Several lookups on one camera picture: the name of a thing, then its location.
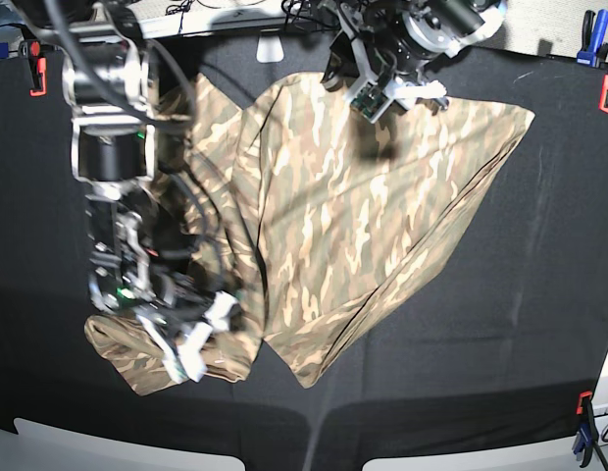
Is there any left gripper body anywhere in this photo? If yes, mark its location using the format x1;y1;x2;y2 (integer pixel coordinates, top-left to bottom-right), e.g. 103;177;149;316
367;24;439;83

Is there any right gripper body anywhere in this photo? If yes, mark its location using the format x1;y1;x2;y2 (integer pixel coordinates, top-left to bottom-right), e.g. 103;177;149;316
131;274;226;339

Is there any camouflage t-shirt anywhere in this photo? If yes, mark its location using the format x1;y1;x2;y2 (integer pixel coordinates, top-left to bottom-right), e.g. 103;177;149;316
82;71;536;397

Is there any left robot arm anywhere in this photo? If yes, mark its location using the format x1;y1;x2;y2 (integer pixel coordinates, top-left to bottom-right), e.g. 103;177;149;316
326;1;508;83

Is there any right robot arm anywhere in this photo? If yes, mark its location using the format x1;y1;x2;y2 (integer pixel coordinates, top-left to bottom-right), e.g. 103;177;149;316
14;1;238;340

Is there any white tag on cloth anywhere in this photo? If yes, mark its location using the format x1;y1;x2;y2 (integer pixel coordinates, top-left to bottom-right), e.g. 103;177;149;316
256;35;284;64

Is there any blue clamp top right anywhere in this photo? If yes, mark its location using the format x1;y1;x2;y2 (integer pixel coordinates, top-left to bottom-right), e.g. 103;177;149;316
576;9;608;68

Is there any black table cloth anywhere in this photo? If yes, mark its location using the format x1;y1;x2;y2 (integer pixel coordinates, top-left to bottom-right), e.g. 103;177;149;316
0;47;608;470

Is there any red clamp top left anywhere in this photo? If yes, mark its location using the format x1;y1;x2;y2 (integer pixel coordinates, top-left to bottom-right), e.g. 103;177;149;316
19;39;47;97

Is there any clamp bottom right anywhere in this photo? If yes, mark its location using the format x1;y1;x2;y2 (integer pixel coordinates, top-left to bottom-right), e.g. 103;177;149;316
572;391;598;468

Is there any black cable bundle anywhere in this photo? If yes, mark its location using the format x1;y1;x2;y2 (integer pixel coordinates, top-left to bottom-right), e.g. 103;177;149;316
279;0;344;36

